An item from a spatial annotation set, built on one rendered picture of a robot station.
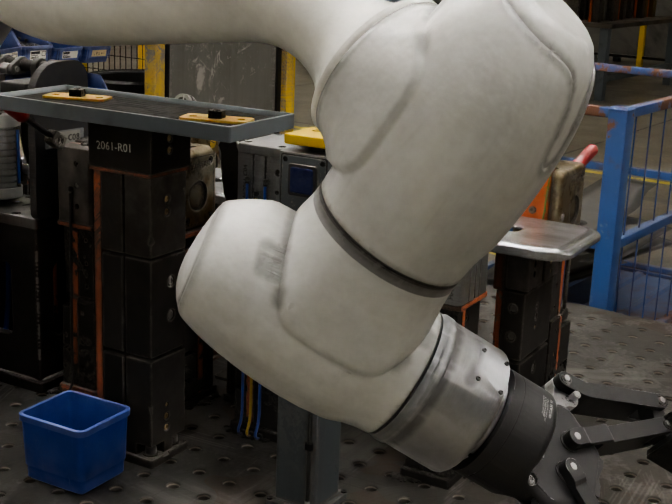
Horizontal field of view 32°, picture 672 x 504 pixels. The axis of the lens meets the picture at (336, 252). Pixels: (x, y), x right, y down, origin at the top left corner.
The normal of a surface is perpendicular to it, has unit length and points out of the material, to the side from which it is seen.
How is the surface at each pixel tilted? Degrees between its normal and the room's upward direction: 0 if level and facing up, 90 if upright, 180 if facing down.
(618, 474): 0
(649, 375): 0
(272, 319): 88
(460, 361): 51
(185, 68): 90
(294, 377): 111
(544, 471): 43
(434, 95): 79
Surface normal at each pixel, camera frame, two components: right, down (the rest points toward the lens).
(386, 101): -0.63, -0.07
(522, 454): 0.10, 0.16
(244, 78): 0.79, 0.20
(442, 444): -0.17, 0.54
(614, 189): -0.58, 0.19
